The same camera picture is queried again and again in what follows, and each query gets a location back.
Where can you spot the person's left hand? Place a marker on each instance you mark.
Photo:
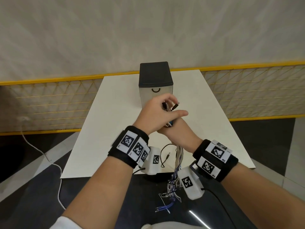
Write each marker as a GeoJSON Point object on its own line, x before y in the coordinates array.
{"type": "Point", "coordinates": [152, 116]}

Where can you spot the person's right hand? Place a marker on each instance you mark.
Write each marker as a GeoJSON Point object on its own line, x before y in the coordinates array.
{"type": "Point", "coordinates": [183, 135]}

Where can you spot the black-topped grey drawer box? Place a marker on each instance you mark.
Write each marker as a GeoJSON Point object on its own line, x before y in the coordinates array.
{"type": "Point", "coordinates": [155, 71]}

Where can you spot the person's right forearm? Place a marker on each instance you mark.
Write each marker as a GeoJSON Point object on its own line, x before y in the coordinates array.
{"type": "Point", "coordinates": [267, 197]}

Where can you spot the black wristband with markers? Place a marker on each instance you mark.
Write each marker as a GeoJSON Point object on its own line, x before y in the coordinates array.
{"type": "Point", "coordinates": [230, 164]}
{"type": "Point", "coordinates": [116, 152]}

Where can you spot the yellow mesh fence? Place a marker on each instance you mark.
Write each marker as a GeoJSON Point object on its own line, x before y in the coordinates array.
{"type": "Point", "coordinates": [59, 104]}

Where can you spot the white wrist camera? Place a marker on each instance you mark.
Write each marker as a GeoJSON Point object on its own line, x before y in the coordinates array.
{"type": "Point", "coordinates": [150, 170]}
{"type": "Point", "coordinates": [194, 194]}

